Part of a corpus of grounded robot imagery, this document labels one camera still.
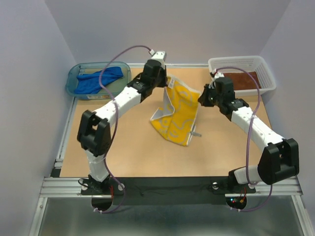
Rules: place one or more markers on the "brown towel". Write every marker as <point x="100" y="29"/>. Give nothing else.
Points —
<point x="242" y="81"/>

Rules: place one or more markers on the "teal plastic bin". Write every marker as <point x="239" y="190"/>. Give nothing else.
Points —
<point x="88" y="68"/>

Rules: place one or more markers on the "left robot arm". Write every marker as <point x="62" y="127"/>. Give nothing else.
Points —
<point x="97" y="129"/>

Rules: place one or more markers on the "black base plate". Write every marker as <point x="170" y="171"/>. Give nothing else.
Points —
<point x="135" y="191"/>

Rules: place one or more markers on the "white plastic basket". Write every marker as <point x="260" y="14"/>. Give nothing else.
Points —
<point x="254" y="64"/>

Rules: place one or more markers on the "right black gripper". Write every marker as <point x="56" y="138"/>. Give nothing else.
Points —
<point x="203" y="98"/>

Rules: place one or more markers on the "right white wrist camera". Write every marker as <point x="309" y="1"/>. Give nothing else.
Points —
<point x="215" y="75"/>

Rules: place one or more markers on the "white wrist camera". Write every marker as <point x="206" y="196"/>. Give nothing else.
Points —
<point x="158" y="56"/>
<point x="215" y="75"/>

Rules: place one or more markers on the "aluminium frame rail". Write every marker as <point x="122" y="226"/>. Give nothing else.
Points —
<point x="139" y="151"/>

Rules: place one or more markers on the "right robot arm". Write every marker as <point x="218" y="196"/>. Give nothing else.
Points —
<point x="280" y="157"/>

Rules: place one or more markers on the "yellow white towel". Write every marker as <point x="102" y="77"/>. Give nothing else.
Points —
<point x="175" y="119"/>

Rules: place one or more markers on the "blue towel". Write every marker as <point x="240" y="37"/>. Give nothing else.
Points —
<point x="89" y="83"/>

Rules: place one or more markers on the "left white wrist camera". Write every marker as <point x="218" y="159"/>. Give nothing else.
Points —
<point x="158" y="56"/>

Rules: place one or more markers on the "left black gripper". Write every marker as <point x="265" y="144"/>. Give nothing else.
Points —
<point x="163" y="72"/>

